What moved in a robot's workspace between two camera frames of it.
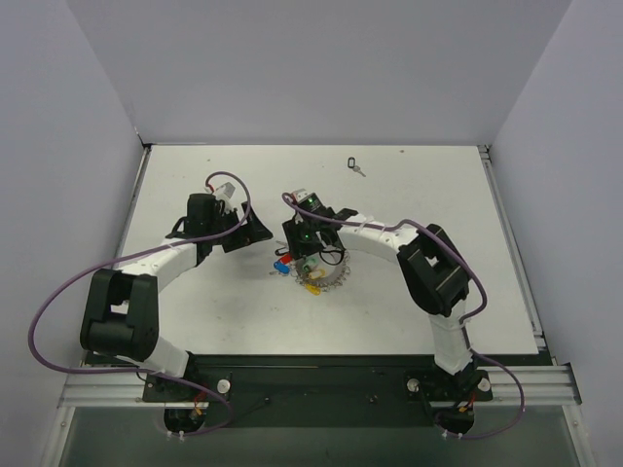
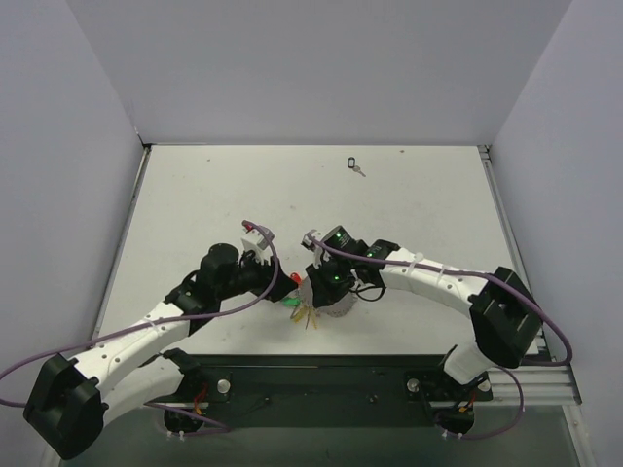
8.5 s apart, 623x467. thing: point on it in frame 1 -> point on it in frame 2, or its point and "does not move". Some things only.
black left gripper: (238, 232) -> (272, 280)
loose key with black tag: (351, 164) does not move
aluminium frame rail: (545, 386) does not move
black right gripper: (302, 248) -> (318, 290)
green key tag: (310, 264) -> (291, 302)
